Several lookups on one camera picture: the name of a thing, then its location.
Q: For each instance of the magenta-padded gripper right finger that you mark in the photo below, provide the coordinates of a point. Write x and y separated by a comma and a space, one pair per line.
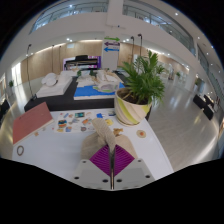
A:
133, 173

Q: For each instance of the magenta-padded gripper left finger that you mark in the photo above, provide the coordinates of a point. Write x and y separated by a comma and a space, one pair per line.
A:
91, 173

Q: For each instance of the beige waffle-weave towel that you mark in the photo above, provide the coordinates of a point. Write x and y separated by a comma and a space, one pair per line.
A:
100, 133

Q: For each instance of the white sheet with colourful stickers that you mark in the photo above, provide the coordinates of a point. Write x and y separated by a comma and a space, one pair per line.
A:
75, 122

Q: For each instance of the potted plant in striped pot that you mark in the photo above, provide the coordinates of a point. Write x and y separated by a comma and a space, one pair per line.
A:
130, 110

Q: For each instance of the black low display platform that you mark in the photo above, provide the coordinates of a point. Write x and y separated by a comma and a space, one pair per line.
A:
66, 100

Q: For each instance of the pink flat board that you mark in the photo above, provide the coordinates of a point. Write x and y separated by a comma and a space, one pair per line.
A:
31, 121

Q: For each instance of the blue-based architectural model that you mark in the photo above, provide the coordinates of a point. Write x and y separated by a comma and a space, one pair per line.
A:
86, 91

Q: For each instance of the white architectural model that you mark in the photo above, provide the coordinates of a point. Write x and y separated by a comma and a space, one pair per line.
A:
55, 88

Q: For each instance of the group of black chairs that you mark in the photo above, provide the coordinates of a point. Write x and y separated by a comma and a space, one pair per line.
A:
203, 105
4, 108

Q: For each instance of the black piano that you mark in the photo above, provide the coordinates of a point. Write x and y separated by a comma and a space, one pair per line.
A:
81, 59

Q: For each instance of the white column with arrow signs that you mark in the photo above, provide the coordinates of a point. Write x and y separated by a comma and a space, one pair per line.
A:
111, 53

